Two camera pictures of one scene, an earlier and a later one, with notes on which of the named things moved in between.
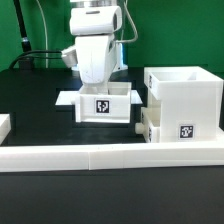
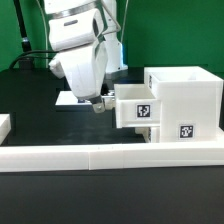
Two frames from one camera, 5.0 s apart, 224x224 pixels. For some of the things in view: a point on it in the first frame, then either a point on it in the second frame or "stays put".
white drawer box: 111,108 to 135,106
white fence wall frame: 107,156 stays put
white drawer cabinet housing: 190,102 stays put
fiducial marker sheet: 68,97 stays put
